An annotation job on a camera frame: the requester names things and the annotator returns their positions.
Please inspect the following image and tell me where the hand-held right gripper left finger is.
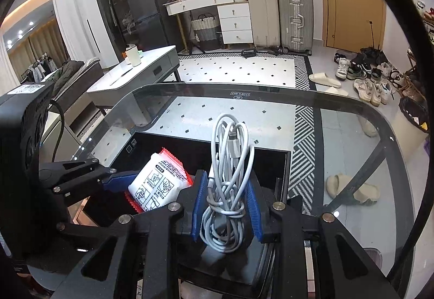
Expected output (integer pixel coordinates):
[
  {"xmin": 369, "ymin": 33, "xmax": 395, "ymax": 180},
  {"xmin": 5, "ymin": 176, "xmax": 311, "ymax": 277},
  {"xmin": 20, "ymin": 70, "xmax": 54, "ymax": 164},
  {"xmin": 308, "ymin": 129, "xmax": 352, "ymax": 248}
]
[{"xmin": 51, "ymin": 169, "xmax": 212, "ymax": 299}]

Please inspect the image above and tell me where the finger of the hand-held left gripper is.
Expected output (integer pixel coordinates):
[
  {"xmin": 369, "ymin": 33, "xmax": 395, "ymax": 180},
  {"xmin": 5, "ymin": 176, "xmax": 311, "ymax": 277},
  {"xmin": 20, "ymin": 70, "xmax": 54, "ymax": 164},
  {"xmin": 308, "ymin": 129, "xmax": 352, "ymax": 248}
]
[
  {"xmin": 38, "ymin": 157, "xmax": 146, "ymax": 198},
  {"xmin": 56, "ymin": 221, "xmax": 113, "ymax": 253}
]

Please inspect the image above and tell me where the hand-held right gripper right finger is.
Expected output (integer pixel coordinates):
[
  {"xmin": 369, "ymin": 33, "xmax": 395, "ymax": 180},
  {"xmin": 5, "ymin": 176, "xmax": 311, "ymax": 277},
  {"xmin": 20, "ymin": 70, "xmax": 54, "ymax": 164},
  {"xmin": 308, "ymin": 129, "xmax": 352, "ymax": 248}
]
[{"xmin": 246, "ymin": 180, "xmax": 401, "ymax": 299}]

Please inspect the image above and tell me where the red white snack packet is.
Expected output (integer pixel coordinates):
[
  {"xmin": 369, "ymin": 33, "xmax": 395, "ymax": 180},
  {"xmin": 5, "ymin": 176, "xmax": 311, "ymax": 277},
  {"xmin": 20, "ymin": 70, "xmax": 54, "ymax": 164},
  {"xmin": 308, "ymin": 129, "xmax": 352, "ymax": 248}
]
[{"xmin": 126, "ymin": 147, "xmax": 194, "ymax": 215}]

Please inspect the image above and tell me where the black cardboard box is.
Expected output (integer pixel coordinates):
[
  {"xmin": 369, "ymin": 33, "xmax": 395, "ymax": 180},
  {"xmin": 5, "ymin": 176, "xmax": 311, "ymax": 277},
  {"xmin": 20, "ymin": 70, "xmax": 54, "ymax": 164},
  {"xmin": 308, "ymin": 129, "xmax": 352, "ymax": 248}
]
[{"xmin": 69, "ymin": 130, "xmax": 293, "ymax": 288}]

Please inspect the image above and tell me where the white cable bundle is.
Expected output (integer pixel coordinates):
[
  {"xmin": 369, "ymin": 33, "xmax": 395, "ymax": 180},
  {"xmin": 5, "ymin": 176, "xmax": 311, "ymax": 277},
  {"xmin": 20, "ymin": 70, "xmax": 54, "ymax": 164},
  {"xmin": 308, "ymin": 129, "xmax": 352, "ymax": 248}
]
[{"xmin": 199, "ymin": 112, "xmax": 256, "ymax": 254}]

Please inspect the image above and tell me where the hanging clothes rack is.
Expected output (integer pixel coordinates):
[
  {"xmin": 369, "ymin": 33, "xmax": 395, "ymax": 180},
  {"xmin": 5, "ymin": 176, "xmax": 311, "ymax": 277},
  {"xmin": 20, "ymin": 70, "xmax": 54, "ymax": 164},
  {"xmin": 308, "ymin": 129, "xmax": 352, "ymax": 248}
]
[{"xmin": 20, "ymin": 53, "xmax": 68, "ymax": 83}]

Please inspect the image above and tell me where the beige slipper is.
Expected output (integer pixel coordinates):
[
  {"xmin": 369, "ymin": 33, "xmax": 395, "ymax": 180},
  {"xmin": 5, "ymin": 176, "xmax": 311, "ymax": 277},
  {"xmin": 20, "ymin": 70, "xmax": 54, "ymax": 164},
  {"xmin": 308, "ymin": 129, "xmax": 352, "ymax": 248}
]
[
  {"xmin": 353, "ymin": 183, "xmax": 379, "ymax": 206},
  {"xmin": 324, "ymin": 85, "xmax": 350, "ymax": 97},
  {"xmin": 359, "ymin": 114, "xmax": 378, "ymax": 137},
  {"xmin": 326, "ymin": 174, "xmax": 356, "ymax": 198},
  {"xmin": 308, "ymin": 72, "xmax": 341, "ymax": 88}
]

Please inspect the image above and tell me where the grey sofa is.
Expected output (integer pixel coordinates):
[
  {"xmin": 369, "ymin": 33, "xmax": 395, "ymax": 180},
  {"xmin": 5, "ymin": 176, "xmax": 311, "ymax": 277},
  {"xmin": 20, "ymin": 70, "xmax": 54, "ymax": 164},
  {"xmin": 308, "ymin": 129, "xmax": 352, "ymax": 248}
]
[{"xmin": 51, "ymin": 57, "xmax": 102, "ymax": 137}]

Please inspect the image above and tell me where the dark jacket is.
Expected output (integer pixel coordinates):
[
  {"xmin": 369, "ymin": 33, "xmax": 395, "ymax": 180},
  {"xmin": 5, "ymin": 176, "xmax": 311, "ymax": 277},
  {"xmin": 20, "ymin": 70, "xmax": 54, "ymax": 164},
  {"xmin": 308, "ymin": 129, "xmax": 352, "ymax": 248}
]
[{"xmin": 51, "ymin": 60, "xmax": 85, "ymax": 96}]

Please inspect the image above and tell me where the white grey coffee table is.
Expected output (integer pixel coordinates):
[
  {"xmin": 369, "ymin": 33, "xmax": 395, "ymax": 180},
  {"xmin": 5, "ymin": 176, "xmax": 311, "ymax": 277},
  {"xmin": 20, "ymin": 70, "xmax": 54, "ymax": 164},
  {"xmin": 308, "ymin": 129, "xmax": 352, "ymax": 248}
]
[{"xmin": 86, "ymin": 46, "xmax": 180, "ymax": 106}]

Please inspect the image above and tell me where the white cup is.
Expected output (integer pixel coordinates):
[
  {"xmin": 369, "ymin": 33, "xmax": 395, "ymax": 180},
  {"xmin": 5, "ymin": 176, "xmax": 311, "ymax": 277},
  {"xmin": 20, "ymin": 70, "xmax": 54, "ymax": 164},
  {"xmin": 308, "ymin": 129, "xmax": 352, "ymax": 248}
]
[{"xmin": 125, "ymin": 44, "xmax": 142, "ymax": 67}]

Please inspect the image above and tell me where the glass table top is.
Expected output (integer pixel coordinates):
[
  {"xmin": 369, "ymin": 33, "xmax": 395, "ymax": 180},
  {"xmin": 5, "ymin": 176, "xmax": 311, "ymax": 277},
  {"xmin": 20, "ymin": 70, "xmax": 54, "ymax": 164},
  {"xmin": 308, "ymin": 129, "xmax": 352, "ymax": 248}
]
[{"xmin": 154, "ymin": 52, "xmax": 323, "ymax": 215}]

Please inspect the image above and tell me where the white trash bin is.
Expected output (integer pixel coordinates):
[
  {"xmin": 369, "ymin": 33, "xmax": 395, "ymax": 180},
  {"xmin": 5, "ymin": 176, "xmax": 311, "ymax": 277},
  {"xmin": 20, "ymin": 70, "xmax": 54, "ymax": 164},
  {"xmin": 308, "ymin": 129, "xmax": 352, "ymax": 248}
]
[{"xmin": 393, "ymin": 97, "xmax": 429, "ymax": 167}]

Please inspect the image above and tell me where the woven basket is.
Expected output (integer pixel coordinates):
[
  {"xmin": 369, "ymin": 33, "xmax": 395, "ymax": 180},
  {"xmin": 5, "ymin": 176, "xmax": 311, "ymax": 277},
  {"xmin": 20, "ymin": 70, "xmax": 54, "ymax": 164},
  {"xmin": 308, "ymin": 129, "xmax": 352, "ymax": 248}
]
[{"xmin": 190, "ymin": 14, "xmax": 221, "ymax": 52}]

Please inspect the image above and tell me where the pile of shoes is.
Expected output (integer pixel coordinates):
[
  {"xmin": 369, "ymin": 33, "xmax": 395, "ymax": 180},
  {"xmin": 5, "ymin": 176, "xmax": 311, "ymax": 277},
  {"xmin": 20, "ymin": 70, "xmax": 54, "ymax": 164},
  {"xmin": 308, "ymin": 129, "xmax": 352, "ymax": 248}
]
[{"xmin": 334, "ymin": 46, "xmax": 404, "ymax": 107}]

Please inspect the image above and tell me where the white vanity desk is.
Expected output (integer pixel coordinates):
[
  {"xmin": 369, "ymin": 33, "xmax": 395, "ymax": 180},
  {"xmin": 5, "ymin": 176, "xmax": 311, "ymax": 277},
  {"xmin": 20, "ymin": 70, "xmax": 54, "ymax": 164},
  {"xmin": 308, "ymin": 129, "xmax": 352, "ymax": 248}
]
[{"xmin": 163, "ymin": 0, "xmax": 253, "ymax": 50}]

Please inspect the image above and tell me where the beige suitcase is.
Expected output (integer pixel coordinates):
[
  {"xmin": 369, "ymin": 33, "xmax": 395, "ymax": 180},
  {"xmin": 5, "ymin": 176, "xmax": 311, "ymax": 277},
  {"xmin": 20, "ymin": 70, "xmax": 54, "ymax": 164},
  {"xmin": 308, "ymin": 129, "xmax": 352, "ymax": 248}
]
[{"xmin": 246, "ymin": 0, "xmax": 281, "ymax": 48}]

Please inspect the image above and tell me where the silver suitcase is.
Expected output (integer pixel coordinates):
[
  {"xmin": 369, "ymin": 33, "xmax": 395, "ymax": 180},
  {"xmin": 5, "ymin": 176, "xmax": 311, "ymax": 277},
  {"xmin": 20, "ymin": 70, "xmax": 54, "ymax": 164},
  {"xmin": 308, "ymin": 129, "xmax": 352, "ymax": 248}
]
[{"xmin": 278, "ymin": 0, "xmax": 314, "ymax": 53}]

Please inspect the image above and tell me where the black tripod stand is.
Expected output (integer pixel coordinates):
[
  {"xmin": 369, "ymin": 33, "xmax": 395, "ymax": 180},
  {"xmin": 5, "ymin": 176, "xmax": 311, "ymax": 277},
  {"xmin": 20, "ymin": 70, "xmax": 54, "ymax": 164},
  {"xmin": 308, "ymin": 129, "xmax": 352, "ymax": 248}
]
[{"xmin": 368, "ymin": 20, "xmax": 382, "ymax": 56}]

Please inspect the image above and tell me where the thin black cable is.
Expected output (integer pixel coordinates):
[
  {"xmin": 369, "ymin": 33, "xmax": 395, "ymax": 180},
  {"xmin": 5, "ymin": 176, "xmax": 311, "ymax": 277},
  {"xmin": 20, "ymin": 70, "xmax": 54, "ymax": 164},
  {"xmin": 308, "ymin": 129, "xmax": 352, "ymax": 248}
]
[{"xmin": 49, "ymin": 99, "xmax": 66, "ymax": 164}]

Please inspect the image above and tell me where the thick black cable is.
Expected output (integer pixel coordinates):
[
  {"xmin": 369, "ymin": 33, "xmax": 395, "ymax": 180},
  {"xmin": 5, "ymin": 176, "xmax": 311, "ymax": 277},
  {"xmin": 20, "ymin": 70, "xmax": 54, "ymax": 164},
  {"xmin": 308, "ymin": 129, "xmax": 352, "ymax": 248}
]
[{"xmin": 339, "ymin": 0, "xmax": 434, "ymax": 289}]

